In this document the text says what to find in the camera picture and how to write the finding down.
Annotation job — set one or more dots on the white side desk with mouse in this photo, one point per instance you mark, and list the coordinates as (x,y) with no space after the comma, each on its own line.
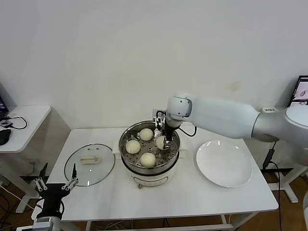
(31,125)

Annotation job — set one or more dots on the white wall socket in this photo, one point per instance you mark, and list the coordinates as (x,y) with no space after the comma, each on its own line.
(33,161)

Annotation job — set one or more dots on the cream electric cooker base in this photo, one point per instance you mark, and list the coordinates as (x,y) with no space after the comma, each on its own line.
(149,179)

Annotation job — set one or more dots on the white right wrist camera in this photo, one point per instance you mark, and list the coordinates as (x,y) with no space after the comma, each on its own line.
(158,114)

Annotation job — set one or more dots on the black laptop beside mouse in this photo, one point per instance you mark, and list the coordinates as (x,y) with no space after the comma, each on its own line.
(2,106)

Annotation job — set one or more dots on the black computer mouse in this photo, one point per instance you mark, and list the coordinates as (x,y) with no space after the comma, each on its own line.
(4,136)

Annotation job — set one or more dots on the grey laptop showing camera views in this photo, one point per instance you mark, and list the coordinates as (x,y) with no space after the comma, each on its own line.
(302,91)

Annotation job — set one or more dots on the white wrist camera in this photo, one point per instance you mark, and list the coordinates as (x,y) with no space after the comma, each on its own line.
(158,114)
(44,220)

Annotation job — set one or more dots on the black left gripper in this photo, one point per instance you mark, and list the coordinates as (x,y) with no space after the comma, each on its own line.
(53,192)

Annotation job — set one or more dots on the white steamed baozi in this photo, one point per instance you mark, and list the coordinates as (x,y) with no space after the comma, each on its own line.
(133,146)
(146,134)
(148,160)
(160,142)

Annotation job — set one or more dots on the white side desk with label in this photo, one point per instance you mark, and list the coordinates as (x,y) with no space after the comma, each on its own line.
(290,185)

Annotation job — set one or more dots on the perforated steel steamer basket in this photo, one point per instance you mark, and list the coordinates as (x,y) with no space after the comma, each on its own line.
(168,156)

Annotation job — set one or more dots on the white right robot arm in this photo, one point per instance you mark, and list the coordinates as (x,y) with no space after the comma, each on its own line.
(216,113)

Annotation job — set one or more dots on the white table leg frame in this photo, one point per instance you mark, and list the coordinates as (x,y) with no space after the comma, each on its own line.
(183,227)

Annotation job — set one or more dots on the white desk label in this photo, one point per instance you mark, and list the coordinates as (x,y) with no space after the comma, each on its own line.
(269,110)

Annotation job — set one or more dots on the white round plate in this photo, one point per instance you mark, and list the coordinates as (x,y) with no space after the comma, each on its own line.
(223,166)

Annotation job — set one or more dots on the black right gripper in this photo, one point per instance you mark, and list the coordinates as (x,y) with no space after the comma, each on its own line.
(169,133)

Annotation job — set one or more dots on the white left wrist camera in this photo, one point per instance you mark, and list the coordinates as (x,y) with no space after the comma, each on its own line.
(44,220)

